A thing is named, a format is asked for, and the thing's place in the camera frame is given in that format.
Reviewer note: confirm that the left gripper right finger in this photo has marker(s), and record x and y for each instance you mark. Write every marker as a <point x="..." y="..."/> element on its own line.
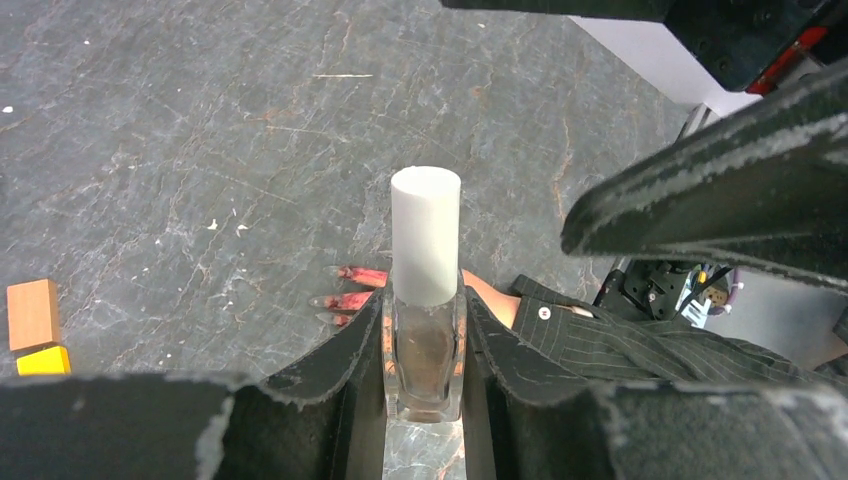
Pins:
<point x="526" y="417"/>

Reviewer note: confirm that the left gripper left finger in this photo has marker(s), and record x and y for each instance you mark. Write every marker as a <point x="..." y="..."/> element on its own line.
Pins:
<point x="321" y="417"/>

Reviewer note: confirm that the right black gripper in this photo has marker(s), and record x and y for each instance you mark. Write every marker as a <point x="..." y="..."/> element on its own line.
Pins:
<point x="765" y="188"/>

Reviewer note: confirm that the clear nail polish bottle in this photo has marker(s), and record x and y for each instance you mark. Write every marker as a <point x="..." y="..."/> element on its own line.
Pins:
<point x="424" y="311"/>

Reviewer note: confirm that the black pinstripe sleeve forearm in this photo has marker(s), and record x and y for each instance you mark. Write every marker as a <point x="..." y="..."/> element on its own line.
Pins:
<point x="592" y="343"/>

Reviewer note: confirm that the mannequin hand with red nails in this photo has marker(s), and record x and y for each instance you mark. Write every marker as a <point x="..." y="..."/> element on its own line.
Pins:
<point x="341" y="307"/>

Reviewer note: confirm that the yellow block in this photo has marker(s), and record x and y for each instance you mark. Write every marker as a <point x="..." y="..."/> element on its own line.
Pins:
<point x="49" y="361"/>

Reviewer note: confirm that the orange wooden block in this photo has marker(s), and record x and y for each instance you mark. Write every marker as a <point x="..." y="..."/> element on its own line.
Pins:
<point x="33" y="314"/>

